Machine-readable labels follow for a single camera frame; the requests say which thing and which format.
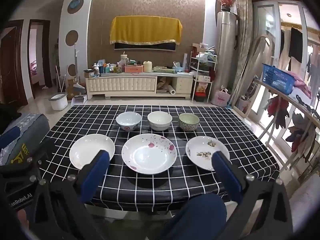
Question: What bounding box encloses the black television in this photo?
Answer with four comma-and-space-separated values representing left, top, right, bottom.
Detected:
114, 41, 176, 52

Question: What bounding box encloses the blue white patterned bowl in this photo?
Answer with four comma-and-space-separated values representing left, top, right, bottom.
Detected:
116, 111, 142, 132

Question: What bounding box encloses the white dustpan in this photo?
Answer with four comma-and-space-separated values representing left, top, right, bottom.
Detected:
71, 94, 88, 105

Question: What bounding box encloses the black white checked tablecloth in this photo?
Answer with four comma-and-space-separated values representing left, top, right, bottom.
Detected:
41, 105, 280, 207

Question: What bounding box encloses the white grey mop bucket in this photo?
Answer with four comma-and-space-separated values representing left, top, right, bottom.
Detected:
49, 92, 69, 111

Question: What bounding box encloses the silver standing air conditioner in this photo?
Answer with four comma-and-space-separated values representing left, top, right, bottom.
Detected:
216, 11, 238, 101

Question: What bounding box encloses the grey broom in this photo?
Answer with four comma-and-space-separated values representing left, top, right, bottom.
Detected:
73, 43, 86, 90

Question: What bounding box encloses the pink clothes pile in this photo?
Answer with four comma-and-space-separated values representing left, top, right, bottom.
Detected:
285, 70, 313, 98

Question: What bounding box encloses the pink petal white plate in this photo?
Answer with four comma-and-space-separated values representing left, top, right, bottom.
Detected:
121, 133, 177, 175

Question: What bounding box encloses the leaf print white plate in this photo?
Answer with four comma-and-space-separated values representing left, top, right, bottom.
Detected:
185, 136, 230, 172

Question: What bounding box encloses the red flower vase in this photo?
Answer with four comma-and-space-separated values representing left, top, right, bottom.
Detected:
217, 0, 236, 12

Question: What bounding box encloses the blue plastic basket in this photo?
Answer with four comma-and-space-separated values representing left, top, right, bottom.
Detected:
262, 63, 296, 96

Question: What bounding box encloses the plain white plate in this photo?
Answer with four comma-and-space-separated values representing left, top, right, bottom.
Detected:
69, 134, 116, 170

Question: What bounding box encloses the cardboard box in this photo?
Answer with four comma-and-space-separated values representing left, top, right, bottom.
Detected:
66, 79, 78, 100

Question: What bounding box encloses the white wire shelf rack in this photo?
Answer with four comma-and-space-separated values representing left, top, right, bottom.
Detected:
189, 50, 217, 103

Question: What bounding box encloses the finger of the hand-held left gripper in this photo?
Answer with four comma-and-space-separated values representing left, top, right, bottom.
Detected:
27, 138, 61, 171
0, 126, 22, 151

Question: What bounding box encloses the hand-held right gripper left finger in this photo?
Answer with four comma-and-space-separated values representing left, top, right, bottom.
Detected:
31, 149, 111, 240

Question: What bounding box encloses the yellow television cover cloth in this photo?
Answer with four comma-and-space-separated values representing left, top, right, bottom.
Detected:
110, 15, 183, 46

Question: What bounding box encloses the brown doorway frame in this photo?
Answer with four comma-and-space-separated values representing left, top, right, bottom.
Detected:
27, 19, 53, 98

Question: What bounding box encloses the beige patterned curtain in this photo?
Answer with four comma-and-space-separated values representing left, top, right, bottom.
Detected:
234, 0, 258, 105

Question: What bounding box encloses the cream white bowl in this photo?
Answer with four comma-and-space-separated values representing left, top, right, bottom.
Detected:
147, 111, 172, 132

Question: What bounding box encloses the cream television cabinet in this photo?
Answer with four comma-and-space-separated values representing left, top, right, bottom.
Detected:
85, 71, 194, 101

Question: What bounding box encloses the brown wooden door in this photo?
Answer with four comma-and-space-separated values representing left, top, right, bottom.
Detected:
0, 20, 28, 107

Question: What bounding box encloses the green folded cloth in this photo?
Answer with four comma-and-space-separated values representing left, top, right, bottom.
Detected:
153, 66, 173, 74

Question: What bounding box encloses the green floral bowl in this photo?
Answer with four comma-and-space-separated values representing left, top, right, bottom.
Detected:
178, 113, 200, 132

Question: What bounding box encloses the person's blue trouser leg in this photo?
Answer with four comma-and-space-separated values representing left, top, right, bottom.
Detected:
159, 193, 228, 240

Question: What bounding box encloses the pink box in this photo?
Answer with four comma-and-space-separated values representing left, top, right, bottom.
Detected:
124, 65, 144, 73

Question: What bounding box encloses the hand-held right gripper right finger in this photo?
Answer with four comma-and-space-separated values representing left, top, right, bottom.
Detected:
211, 151, 294, 240

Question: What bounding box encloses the black hanging garment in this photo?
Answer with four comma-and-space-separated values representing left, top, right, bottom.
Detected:
288, 27, 304, 63

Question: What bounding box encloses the pink bag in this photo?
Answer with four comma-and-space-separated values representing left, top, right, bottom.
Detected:
212, 87, 231, 107

